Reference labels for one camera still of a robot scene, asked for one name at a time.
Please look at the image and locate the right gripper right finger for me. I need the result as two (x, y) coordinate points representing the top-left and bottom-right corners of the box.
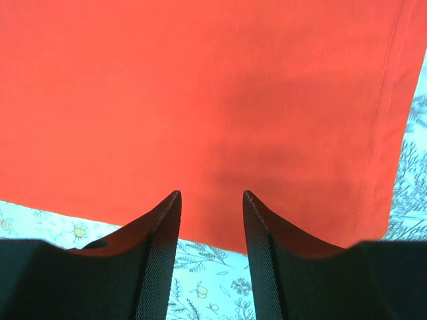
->
(243, 191), (426, 319)

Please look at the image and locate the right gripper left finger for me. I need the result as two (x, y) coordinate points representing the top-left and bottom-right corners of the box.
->
(1, 191), (182, 319)

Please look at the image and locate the orange t-shirt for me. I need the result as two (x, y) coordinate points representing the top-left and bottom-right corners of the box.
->
(1, 1), (426, 252)

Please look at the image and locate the floral patterned table mat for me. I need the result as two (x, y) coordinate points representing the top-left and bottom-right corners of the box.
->
(1, 66), (426, 319)

